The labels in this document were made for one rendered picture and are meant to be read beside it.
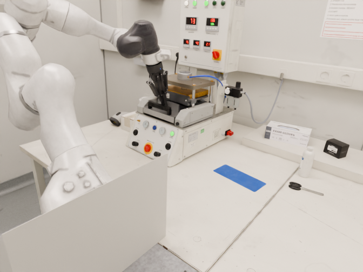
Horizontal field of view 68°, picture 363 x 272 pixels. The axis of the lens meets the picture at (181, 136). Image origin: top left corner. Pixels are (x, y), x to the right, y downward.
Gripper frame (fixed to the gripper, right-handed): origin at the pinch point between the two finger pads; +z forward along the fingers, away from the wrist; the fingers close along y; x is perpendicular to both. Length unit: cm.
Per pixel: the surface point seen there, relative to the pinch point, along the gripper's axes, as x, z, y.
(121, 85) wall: -121, 44, -51
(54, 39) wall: -144, -12, -19
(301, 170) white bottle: 64, 32, -17
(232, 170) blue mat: 39.1, 28.4, 2.0
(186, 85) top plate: 8.8, -5.4, -9.4
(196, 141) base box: 16.7, 21.3, -0.9
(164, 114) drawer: 4.5, 4.2, 5.3
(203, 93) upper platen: 10.6, 4.0, -18.5
